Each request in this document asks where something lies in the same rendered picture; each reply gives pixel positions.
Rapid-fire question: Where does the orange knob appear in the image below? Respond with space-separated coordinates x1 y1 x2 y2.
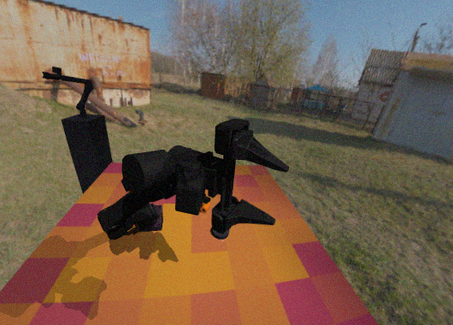
200 203 211 213

